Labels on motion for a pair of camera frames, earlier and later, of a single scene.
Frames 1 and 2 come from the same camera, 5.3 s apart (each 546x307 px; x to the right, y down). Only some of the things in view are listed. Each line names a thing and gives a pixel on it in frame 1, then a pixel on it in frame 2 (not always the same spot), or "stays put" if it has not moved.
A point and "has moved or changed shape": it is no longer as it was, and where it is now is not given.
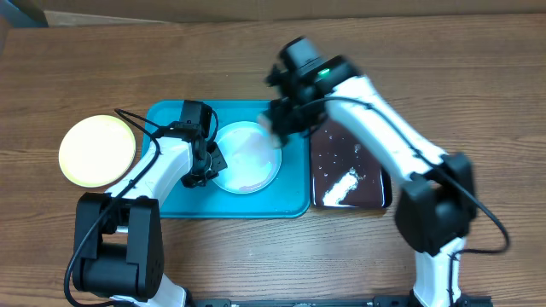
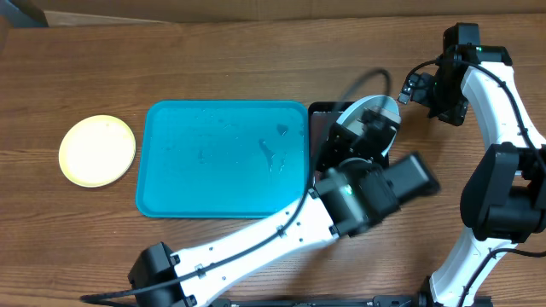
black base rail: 396,301 stays put
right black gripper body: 305,119 -> 447,101
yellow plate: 96,150 stays put
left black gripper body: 206,170 -> 333,154
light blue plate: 252,159 has moved or changed shape
